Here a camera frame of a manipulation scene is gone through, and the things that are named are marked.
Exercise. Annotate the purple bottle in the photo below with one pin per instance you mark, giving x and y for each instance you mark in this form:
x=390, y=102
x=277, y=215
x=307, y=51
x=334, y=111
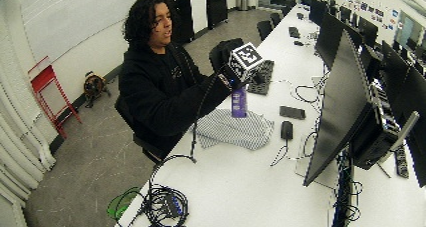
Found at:
x=238, y=103

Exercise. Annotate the white marker cube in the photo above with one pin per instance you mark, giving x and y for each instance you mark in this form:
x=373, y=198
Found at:
x=245, y=61

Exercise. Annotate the black office chair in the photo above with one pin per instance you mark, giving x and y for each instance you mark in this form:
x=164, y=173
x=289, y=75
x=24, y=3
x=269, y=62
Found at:
x=224, y=53
x=264, y=28

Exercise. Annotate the black keyboard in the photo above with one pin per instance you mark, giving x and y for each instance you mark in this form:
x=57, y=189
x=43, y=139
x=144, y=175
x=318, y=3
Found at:
x=261, y=77

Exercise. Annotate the striped grey cloth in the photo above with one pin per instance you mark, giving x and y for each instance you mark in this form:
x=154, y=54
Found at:
x=234, y=130

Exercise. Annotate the black phone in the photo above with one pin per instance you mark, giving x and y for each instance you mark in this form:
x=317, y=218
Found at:
x=291, y=112

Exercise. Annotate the the person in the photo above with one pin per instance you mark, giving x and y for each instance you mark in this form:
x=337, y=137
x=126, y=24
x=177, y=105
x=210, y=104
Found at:
x=154, y=97

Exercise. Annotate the black cabinet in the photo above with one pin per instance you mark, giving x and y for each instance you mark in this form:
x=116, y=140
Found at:
x=182, y=17

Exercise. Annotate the black computer mouse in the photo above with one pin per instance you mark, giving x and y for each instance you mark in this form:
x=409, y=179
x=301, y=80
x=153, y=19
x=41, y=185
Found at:
x=286, y=130

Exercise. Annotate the silver trash bin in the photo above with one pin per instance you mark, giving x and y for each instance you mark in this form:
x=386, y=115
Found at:
x=242, y=0

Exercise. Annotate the large black monitor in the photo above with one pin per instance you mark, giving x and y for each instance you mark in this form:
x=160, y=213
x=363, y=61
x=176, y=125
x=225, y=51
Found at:
x=339, y=110

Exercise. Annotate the brown backpack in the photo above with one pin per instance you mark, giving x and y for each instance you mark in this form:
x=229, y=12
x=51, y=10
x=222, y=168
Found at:
x=93, y=87

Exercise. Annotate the black desktop computer box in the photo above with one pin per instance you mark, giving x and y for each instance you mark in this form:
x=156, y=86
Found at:
x=377, y=133

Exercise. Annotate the red folding step stool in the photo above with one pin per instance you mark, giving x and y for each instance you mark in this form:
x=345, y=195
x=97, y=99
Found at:
x=51, y=97

